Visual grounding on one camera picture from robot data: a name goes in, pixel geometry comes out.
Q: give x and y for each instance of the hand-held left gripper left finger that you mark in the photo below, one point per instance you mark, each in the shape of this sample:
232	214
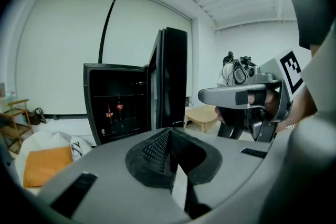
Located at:
110	165

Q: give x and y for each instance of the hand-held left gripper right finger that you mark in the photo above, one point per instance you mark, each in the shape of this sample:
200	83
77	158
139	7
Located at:
231	173

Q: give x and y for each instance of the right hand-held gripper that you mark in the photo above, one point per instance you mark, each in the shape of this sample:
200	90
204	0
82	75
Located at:
291	68

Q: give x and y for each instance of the black mini fridge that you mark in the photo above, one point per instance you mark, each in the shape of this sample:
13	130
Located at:
126	78

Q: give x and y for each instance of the person's right forearm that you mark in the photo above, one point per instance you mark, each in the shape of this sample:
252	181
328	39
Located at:
299	110

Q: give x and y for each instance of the person's right hand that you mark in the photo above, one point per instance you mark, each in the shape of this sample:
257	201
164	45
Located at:
270	101

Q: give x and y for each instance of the round wooden stool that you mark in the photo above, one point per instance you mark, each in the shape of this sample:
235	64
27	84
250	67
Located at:
202	114

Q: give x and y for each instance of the black-white patterned cloth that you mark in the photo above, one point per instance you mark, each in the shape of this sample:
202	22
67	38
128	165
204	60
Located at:
76	149

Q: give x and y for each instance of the cola bottle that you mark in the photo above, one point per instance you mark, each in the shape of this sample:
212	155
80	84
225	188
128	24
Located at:
109	119
120	112

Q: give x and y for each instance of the orange cushion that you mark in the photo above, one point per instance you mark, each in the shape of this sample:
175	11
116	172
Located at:
44	165

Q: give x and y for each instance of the white beanbag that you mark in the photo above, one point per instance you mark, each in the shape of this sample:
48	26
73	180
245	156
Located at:
47	140

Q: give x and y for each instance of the black bag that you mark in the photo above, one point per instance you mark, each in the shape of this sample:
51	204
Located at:
36	116

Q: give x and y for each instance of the wooden shelf rack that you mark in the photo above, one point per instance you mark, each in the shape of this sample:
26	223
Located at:
15	123

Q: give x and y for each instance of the person's black clothing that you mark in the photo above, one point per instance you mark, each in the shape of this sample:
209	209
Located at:
312	8

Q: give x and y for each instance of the black window post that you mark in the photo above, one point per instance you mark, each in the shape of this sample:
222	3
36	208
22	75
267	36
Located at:
106	31

